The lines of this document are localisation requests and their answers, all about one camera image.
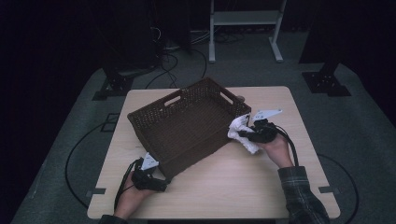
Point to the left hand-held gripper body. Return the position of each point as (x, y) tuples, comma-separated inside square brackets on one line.
[(144, 182)]

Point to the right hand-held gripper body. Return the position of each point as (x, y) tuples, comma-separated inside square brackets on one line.
[(264, 133)]

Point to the white cloth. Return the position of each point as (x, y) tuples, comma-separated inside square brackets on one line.
[(238, 127)]

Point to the brown woven basket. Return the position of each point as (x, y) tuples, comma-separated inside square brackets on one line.
[(183, 133)]

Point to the person's left hand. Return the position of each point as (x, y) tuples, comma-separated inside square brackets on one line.
[(130, 199)]

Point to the person's right hand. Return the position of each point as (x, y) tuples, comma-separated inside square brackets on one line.
[(280, 152)]

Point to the round grey table grommet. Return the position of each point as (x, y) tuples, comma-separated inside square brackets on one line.
[(241, 98)]

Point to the black tape strip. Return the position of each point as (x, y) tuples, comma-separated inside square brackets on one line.
[(330, 189), (97, 191)]

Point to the black stand base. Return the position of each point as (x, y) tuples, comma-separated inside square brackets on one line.
[(325, 83), (115, 85)]

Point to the white metal stand frame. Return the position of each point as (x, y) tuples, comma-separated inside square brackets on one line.
[(244, 18)]

